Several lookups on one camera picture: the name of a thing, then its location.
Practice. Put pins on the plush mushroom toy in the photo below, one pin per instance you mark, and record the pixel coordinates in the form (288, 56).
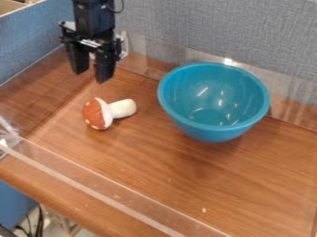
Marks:
(99, 113)

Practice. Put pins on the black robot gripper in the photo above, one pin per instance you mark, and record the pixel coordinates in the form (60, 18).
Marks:
(90, 35)

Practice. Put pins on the blue plastic bowl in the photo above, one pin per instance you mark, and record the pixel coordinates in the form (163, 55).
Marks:
(214, 101)

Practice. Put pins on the clear acrylic front barrier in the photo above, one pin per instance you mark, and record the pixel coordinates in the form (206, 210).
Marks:
(43, 172)

